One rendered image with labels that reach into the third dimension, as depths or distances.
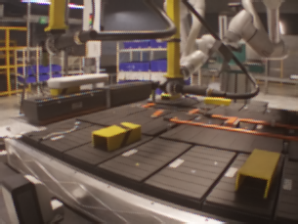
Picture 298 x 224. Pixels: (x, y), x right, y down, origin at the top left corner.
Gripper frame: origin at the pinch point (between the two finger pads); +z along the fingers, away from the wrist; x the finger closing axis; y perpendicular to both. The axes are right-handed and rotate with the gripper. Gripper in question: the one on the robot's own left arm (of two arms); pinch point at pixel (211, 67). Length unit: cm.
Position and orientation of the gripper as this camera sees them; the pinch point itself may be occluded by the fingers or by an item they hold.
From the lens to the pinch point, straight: 125.1
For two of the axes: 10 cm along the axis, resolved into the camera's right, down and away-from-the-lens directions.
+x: -6.6, -3.7, -6.6
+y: -4.8, -4.6, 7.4
